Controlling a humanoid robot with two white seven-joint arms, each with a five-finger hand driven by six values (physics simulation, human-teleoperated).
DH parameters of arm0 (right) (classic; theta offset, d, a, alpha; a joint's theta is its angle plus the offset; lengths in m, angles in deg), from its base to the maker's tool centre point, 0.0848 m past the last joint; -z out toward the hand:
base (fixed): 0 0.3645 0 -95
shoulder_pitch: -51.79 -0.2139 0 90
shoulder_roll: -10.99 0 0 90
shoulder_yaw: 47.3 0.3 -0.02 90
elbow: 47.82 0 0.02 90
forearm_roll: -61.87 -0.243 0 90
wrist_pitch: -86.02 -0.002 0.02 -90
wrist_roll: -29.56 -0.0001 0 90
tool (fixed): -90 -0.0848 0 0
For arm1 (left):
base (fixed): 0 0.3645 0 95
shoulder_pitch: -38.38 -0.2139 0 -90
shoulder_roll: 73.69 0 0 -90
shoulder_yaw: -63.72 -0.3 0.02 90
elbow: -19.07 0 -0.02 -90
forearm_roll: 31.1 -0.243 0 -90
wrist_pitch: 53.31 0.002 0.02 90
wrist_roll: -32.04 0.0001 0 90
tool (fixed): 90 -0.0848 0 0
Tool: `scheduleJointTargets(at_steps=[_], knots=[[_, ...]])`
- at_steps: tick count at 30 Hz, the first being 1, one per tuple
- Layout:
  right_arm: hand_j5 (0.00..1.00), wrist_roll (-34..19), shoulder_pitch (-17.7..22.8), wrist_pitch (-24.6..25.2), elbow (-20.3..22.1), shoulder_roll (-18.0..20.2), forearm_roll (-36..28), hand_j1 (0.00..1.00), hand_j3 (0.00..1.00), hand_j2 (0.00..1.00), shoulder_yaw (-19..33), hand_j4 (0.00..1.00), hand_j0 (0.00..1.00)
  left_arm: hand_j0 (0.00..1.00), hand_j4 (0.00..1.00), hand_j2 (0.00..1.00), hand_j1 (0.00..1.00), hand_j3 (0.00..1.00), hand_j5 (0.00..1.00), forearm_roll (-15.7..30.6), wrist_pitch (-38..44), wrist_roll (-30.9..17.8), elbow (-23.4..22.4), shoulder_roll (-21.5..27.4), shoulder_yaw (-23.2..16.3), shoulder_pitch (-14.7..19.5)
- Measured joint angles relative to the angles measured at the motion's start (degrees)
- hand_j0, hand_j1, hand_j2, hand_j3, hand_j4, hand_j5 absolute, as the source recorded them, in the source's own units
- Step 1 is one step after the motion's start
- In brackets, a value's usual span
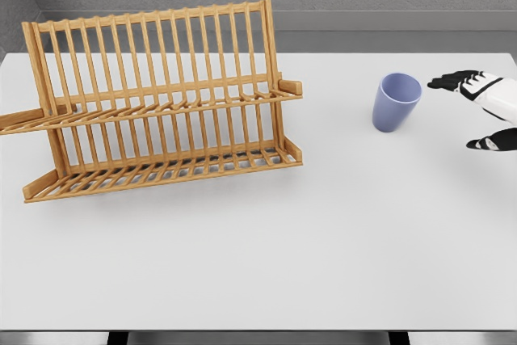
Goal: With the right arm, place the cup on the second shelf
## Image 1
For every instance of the wooden two-tier dish rack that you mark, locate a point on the wooden two-tier dish rack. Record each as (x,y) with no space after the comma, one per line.
(161,98)

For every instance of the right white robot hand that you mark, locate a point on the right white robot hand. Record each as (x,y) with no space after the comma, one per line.
(497,99)

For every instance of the lavender blue plastic cup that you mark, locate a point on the lavender blue plastic cup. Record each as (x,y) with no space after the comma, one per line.
(393,106)

